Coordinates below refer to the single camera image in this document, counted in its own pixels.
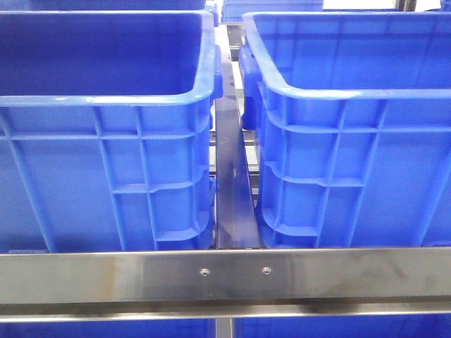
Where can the steel front shelf beam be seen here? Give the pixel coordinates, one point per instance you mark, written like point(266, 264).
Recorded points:
point(224, 283)

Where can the distant blue crate tall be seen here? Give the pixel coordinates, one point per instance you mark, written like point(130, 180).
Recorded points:
point(232, 11)

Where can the large blue plastic crate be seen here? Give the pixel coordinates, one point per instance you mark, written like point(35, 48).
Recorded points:
point(105, 127)

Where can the blue crate left rear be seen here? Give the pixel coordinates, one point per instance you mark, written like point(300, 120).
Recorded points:
point(111, 5)

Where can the blue crate lower shelf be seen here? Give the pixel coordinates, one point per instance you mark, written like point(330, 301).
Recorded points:
point(425, 325)

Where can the blue source crate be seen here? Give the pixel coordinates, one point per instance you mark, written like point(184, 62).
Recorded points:
point(352, 115)

